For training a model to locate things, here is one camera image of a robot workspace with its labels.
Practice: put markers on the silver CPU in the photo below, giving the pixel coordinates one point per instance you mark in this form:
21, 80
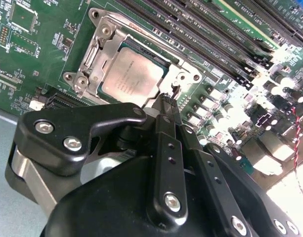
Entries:
131, 74

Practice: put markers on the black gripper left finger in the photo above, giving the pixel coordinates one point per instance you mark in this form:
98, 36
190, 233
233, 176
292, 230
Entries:
67, 123

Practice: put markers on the metal socket cover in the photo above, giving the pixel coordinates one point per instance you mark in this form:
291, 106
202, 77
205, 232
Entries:
99, 76

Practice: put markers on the metal locking lever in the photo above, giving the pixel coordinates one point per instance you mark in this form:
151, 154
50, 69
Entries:
175, 89
89, 57

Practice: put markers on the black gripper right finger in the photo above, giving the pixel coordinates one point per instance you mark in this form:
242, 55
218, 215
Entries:
211, 171

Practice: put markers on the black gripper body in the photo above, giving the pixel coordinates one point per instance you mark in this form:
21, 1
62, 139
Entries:
104, 209

